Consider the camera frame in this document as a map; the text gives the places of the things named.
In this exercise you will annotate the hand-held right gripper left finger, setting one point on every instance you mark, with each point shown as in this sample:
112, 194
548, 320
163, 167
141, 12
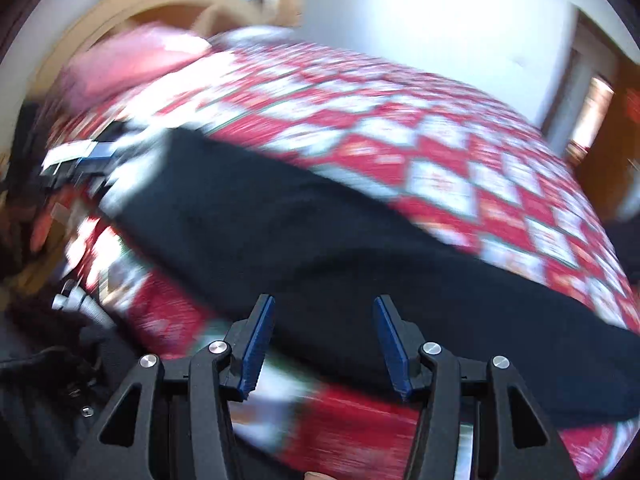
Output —
257, 340

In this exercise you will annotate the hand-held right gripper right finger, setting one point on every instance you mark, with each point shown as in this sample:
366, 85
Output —
392, 345

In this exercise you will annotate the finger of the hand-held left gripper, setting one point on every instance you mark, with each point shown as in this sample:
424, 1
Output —
102, 151

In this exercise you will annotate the wooden door frame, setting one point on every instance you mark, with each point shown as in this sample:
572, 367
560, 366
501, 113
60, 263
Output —
565, 85

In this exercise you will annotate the pink pillow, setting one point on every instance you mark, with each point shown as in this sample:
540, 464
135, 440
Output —
130, 60

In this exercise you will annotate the black pants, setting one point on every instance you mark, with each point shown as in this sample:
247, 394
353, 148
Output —
300, 240

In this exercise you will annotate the red checkered printed blanket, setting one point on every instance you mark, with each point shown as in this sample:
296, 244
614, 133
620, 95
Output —
400, 125

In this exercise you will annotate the brown wooden door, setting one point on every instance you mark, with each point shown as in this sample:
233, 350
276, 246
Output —
615, 160

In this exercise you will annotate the wooden bed headboard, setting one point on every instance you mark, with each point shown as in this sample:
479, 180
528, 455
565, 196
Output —
100, 10

